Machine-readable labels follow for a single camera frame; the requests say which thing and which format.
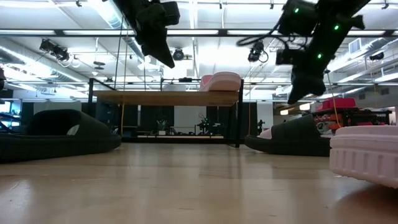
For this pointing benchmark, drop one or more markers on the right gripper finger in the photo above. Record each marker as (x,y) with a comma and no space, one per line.
(306,84)

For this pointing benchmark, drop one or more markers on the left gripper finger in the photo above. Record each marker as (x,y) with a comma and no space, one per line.
(158,46)

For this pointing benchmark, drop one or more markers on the wooden shelf black metal legs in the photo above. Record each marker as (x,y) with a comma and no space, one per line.
(168,98)

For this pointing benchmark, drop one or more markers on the black slide sandal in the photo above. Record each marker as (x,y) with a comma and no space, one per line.
(56,143)
(295,140)

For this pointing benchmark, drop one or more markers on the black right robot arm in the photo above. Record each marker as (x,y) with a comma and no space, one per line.
(329,34)

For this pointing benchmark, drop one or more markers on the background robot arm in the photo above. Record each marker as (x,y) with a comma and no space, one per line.
(204,124)

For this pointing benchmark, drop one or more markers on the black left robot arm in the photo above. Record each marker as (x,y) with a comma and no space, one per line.
(126,9)

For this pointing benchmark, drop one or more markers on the linear ceiling light fixture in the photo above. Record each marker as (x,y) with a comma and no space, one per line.
(192,32)

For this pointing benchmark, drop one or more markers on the red storage bin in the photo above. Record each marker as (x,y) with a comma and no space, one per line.
(339,103)

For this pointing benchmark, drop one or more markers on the black storage rack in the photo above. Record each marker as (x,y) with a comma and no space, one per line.
(346,118)

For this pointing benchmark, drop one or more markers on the black background monitor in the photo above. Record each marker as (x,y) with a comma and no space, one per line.
(107,115)

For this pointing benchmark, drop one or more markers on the black ceiling spotlight cluster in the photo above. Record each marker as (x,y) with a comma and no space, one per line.
(56,51)

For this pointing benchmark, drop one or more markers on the white background curtain panel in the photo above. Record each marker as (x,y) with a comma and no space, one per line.
(56,105)

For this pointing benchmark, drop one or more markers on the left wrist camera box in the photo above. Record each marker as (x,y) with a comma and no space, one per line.
(171,12)

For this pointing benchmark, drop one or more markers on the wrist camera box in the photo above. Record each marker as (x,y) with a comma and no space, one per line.
(171,12)
(285,57)

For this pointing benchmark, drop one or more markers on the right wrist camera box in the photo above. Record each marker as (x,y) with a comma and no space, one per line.
(285,57)

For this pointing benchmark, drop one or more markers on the silver ceiling air duct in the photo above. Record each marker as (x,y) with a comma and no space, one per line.
(105,14)

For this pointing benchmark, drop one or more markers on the black metal table frame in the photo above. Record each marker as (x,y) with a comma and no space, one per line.
(174,140)

